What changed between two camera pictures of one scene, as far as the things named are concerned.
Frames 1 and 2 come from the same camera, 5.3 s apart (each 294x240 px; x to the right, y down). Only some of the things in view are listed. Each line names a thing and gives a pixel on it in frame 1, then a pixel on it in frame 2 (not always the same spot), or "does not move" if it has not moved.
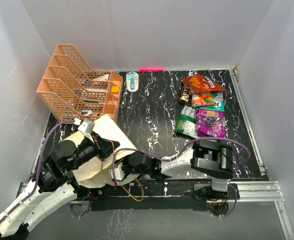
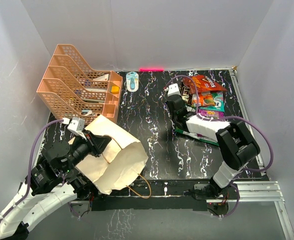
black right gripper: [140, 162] -> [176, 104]
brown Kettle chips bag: [185, 96] does not move
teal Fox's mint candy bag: [218, 97] does not move
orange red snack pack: [200, 99] does not move
